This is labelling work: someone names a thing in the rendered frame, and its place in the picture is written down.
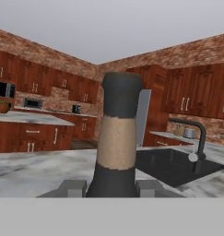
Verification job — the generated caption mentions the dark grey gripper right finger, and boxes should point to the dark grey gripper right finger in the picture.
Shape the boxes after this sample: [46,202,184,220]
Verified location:
[135,179,185,198]

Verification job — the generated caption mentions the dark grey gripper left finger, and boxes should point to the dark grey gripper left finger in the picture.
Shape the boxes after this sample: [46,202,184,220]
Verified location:
[38,179,88,198]

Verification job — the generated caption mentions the dark grey bottle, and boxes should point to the dark grey bottle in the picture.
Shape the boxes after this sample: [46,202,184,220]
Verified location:
[85,71,144,198]

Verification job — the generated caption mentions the black sink basin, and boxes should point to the black sink basin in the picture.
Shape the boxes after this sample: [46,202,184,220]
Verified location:
[135,147,224,189]

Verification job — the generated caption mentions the brown wooden base cupboards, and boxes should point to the brown wooden base cupboards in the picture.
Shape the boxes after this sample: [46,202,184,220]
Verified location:
[149,134,193,148]
[52,112,98,141]

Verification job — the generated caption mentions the tan jar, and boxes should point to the tan jar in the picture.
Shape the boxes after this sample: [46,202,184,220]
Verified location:
[173,124,185,137]

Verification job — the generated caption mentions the brown wooden island cupboards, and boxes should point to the brown wooden island cupboards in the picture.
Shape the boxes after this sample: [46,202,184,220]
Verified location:
[0,120,75,154]

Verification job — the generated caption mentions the silver toaster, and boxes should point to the silver toaster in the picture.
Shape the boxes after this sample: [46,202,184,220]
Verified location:
[183,127,197,139]

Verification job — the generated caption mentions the grey fridge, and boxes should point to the grey fridge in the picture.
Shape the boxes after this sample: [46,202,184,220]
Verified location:
[136,88,152,148]

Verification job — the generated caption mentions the black sink tap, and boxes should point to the black sink tap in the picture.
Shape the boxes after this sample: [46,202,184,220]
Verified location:
[169,117,208,163]

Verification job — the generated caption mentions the black coffee machine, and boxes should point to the black coffee machine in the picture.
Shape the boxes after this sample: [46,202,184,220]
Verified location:
[71,104,82,114]

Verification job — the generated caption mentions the tall brown wooden cupboard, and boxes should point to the tall brown wooden cupboard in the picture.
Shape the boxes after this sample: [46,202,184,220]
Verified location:
[125,64,170,148]

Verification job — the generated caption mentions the grey toaster oven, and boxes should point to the grey toaster oven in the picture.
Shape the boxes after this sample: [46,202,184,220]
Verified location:
[22,97,43,110]

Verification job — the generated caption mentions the brown pot with green plant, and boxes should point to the brown pot with green plant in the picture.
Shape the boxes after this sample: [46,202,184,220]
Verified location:
[0,100,11,114]

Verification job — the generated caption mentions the black microwave oven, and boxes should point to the black microwave oven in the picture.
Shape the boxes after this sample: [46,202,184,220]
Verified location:
[0,80,17,100]

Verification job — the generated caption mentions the brown wooden wall cupboards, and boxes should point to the brown wooden wall cupboards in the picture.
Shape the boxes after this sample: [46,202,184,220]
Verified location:
[0,48,100,105]
[163,61,224,121]

